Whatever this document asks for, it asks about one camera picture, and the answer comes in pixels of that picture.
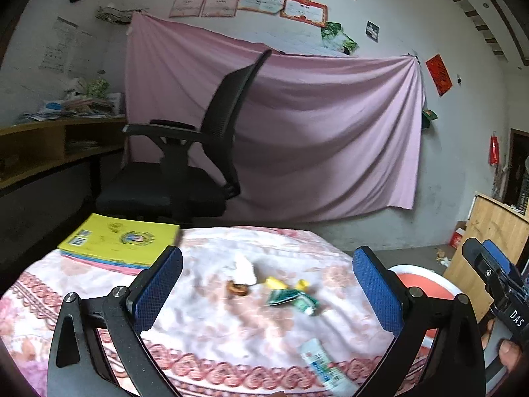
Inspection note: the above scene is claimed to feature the green crumpled wrapper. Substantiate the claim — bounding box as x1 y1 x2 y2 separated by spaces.
266 289 319 316

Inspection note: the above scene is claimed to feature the green cap on wall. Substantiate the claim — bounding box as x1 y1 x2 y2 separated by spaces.
422 110 438 130

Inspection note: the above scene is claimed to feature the brown round snack piece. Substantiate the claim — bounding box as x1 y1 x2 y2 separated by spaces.
226 281 249 297

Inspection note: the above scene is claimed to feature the red cardboard box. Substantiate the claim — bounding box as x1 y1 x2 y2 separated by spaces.
448 220 467 249

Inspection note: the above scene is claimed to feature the red paper wall poster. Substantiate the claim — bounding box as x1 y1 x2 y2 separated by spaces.
426 54 453 97

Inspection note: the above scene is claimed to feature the wooden desk shelf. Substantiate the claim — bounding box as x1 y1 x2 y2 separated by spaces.
1 116 126 196

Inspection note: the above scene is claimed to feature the green photo on wall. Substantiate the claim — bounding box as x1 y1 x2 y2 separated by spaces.
320 22 358 56

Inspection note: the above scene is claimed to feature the right hand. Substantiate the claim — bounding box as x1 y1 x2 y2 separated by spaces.
481 319 522 372

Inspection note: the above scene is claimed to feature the yellow plastic clip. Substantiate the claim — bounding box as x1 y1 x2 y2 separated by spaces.
264 276 310 292

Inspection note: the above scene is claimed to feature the red white plastic basin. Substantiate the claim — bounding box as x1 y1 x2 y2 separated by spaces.
388 264 467 381

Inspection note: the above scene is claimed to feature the black office chair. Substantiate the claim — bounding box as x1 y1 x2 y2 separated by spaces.
95 48 272 227

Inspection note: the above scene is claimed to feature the pink floral tablecloth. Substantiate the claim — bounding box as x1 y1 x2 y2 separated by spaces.
1 227 393 396

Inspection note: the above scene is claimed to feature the pink hanging wall sheet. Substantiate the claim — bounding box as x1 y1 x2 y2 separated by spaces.
125 14 424 222

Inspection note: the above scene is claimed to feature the yellow book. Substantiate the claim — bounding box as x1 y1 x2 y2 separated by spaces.
58 213 179 270

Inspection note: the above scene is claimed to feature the white tube packet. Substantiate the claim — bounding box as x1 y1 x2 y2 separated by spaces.
299 339 359 397

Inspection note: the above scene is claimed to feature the white crumpled tissue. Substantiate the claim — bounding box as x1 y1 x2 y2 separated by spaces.
231 257 257 286

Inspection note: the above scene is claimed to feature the red hanging ornament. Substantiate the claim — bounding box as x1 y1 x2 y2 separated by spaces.
489 132 500 167

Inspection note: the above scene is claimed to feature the wooden cabinet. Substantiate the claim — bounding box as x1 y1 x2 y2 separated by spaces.
444 194 528 320

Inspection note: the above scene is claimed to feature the stack of papers on desk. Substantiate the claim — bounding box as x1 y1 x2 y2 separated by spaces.
14 72 124 125

